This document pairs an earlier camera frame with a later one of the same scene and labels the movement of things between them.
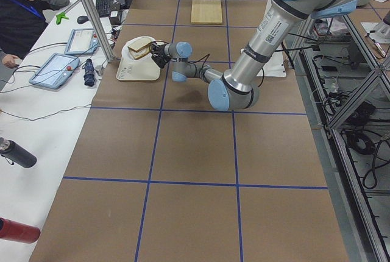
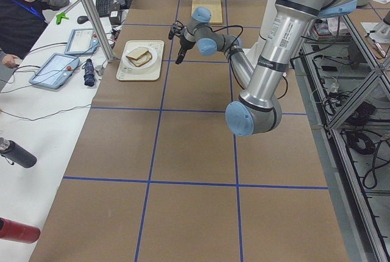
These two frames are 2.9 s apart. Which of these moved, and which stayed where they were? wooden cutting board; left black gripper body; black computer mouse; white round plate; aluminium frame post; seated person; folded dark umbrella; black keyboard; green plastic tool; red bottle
Moved: white round plate; left black gripper body
Stayed: green plastic tool; black keyboard; black computer mouse; aluminium frame post; seated person; wooden cutting board; red bottle; folded dark umbrella
